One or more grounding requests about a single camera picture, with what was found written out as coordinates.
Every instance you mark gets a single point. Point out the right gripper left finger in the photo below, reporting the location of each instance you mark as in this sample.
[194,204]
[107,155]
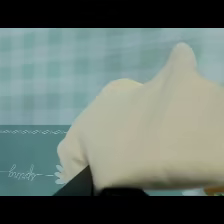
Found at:
[80,185]

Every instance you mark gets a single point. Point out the pale yellow T-shirt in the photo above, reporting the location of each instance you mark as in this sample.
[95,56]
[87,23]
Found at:
[160,133]

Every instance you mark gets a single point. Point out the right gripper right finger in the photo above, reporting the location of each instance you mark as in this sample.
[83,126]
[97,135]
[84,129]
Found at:
[123,192]

